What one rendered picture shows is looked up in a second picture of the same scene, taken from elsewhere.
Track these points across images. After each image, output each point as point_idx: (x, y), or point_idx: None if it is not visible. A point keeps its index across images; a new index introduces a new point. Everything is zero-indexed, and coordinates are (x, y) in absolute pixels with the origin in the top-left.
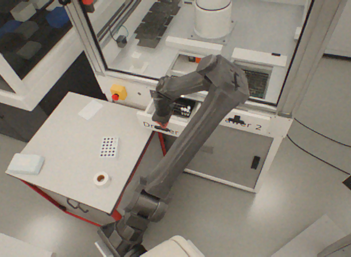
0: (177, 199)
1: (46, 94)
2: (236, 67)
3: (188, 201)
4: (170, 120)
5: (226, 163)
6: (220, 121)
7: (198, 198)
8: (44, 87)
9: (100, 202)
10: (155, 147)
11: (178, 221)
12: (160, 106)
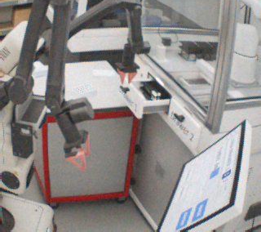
0: (108, 218)
1: (90, 52)
2: None
3: (114, 225)
4: (134, 87)
5: (166, 201)
6: (104, 8)
7: (125, 229)
8: (93, 45)
9: None
10: (121, 136)
11: (90, 226)
12: (125, 53)
